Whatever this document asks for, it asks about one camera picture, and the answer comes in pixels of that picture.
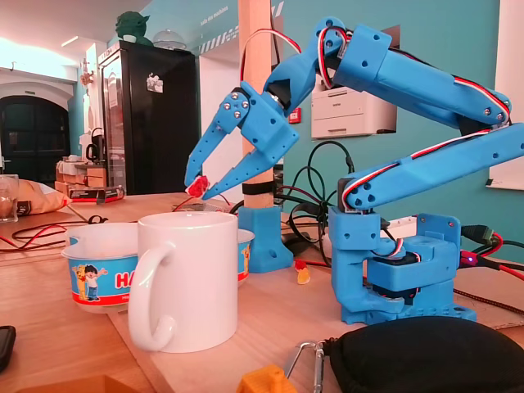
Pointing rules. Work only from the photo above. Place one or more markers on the brown cardboard sheet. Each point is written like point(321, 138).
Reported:
point(491, 282)

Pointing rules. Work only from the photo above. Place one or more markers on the white office printer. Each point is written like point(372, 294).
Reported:
point(352, 114)

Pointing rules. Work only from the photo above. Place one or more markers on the brown cardboard box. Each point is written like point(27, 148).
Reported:
point(78, 178)

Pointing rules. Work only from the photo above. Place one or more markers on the red white candy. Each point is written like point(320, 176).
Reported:
point(198, 187)

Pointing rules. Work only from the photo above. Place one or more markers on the orange chips bag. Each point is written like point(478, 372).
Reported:
point(41, 200)

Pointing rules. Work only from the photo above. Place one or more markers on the white ceramic mug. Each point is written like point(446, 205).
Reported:
point(196, 286)

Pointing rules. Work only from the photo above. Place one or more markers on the blue 3D-printed robot arm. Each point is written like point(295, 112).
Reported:
point(430, 172)

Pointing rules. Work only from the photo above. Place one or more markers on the white wall board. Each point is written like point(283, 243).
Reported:
point(511, 41)

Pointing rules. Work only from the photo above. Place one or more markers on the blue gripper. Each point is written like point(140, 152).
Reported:
point(267, 128)

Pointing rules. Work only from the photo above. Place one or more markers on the glass beer mug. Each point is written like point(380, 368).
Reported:
point(8, 204)

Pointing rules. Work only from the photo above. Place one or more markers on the black zip pouch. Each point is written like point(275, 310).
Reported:
point(430, 360)

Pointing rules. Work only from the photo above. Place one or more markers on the red black flat box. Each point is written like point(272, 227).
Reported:
point(94, 194)

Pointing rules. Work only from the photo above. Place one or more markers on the red gummy bear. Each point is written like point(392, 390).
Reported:
point(301, 265)

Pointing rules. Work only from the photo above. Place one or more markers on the red wall alarm box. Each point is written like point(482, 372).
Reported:
point(294, 116)

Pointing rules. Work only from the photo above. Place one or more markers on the red black power lead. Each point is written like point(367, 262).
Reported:
point(475, 232)

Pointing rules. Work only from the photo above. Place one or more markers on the black kettle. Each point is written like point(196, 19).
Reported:
point(93, 153)

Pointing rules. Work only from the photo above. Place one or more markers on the blue post base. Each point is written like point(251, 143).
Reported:
point(262, 237)

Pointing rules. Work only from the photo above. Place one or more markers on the yellow 3D-printed boat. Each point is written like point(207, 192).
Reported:
point(266, 382)

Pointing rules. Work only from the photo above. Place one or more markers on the yellow gummy bear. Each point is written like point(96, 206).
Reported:
point(304, 278)

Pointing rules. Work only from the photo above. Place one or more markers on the long light wooden board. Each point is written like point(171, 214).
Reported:
point(278, 323)

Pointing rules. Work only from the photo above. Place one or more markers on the silver carabiner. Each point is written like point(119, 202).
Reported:
point(318, 370)

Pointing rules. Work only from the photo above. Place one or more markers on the printed paper bowl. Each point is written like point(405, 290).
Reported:
point(102, 262)

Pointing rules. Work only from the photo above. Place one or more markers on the white power strip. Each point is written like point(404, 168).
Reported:
point(403, 222)

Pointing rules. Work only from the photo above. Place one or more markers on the green Yoda figure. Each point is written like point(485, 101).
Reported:
point(133, 26)

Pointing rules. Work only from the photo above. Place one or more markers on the dark arched door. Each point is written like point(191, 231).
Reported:
point(32, 139)

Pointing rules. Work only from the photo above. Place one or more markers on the black glass-door fridge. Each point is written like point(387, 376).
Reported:
point(163, 123)

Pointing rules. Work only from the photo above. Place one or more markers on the clear glass dome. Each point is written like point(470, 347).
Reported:
point(168, 41)

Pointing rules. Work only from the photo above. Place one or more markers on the wooden post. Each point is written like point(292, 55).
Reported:
point(258, 61)

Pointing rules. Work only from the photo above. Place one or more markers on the white fridge magnet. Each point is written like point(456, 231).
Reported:
point(154, 83)

